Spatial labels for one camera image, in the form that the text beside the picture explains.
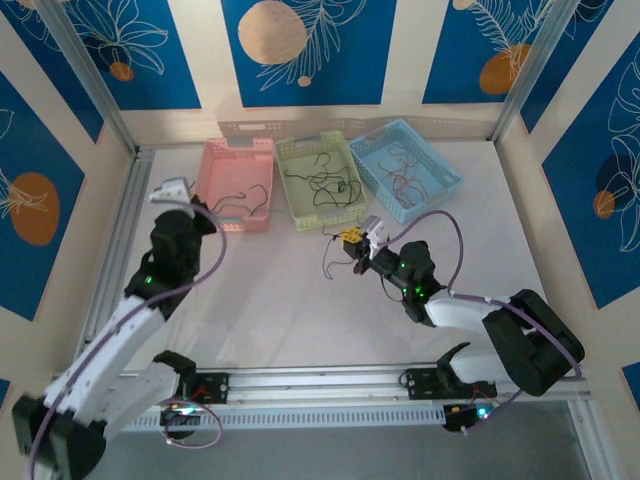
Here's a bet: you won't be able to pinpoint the dark green thin wire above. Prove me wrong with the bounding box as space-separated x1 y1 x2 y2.
208 183 270 219

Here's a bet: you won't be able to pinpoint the green perforated plastic basket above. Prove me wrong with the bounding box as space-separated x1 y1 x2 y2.
274 129 370 233

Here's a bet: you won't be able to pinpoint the red thin wire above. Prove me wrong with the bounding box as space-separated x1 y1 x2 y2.
390 171 429 208
377 143 421 174

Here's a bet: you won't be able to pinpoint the blue perforated plastic basket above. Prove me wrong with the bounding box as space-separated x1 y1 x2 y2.
348 118 464 225

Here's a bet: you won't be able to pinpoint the pink perforated plastic basket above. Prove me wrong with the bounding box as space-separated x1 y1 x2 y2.
189 137 275 234

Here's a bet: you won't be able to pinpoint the black controller board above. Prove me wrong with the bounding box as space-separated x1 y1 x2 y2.
442 402 501 434
158 399 207 441

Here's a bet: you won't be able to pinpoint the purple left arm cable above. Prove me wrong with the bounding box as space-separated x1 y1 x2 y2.
27 207 229 480

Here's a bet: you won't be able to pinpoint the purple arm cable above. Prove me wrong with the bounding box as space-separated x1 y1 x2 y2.
382 210 584 436
27 207 229 480

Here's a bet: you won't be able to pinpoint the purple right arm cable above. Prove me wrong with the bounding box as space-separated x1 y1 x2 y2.
382 210 584 436

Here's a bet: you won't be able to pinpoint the aluminium side rail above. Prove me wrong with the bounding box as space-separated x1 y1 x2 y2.
74 147 154 361

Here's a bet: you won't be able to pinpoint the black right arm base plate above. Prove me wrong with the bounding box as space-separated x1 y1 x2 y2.
401 367 499 401

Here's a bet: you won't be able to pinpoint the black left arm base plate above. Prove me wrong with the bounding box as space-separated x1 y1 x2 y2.
192 372 231 404

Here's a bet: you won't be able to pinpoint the aluminium frame rail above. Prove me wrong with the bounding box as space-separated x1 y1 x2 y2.
54 359 586 401

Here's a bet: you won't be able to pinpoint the aluminium frame post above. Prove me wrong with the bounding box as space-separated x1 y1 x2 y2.
37 0 142 157
489 0 576 144

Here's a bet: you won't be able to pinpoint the grey slotted cable duct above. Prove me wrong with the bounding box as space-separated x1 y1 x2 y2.
122 405 447 432

